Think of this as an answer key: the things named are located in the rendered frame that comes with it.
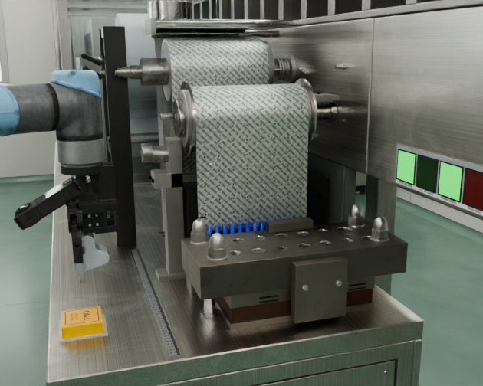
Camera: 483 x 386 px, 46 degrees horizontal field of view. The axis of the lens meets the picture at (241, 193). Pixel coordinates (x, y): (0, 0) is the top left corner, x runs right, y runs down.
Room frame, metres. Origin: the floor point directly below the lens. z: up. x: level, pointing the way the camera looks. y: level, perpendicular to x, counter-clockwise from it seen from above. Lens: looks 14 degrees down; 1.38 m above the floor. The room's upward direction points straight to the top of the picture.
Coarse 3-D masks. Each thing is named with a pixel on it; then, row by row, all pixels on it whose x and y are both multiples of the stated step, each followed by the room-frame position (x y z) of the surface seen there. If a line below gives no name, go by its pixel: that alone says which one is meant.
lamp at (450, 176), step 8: (440, 168) 0.88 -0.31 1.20; (448, 168) 0.86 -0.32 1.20; (456, 168) 0.84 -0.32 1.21; (440, 176) 0.87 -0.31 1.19; (448, 176) 0.85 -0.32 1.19; (456, 176) 0.84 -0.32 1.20; (440, 184) 0.87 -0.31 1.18; (448, 184) 0.85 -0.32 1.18; (456, 184) 0.84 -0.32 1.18; (440, 192) 0.87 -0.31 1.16; (448, 192) 0.85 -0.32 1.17; (456, 192) 0.84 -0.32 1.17
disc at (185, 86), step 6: (186, 84) 1.14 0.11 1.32; (186, 90) 1.14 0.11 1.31; (192, 96) 1.11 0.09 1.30; (192, 102) 1.10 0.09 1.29; (192, 108) 1.09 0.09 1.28; (192, 114) 1.09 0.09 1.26; (192, 120) 1.10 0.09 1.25; (192, 126) 1.10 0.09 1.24; (192, 132) 1.10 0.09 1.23; (192, 138) 1.10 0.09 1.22; (192, 144) 1.10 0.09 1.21; (186, 150) 1.16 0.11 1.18; (192, 150) 1.12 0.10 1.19
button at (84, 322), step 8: (64, 312) 0.95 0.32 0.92; (72, 312) 0.95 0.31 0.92; (80, 312) 0.95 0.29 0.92; (88, 312) 0.95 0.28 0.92; (96, 312) 0.95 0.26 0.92; (64, 320) 0.92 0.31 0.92; (72, 320) 0.92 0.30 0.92; (80, 320) 0.92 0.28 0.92; (88, 320) 0.92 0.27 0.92; (96, 320) 0.92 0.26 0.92; (64, 328) 0.90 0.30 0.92; (72, 328) 0.90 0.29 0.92; (80, 328) 0.90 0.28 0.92; (88, 328) 0.91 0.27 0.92; (96, 328) 0.91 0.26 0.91; (64, 336) 0.90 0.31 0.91; (72, 336) 0.90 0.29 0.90
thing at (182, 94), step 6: (180, 90) 1.16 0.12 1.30; (306, 90) 1.21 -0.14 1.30; (180, 96) 1.17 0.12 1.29; (186, 96) 1.12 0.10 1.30; (306, 96) 1.19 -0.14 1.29; (186, 102) 1.11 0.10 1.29; (186, 108) 1.11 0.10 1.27; (186, 114) 1.11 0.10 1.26; (186, 120) 1.11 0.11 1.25; (186, 126) 1.12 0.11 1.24; (186, 132) 1.12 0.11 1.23; (180, 138) 1.18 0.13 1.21; (186, 138) 1.12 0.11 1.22; (186, 144) 1.13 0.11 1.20
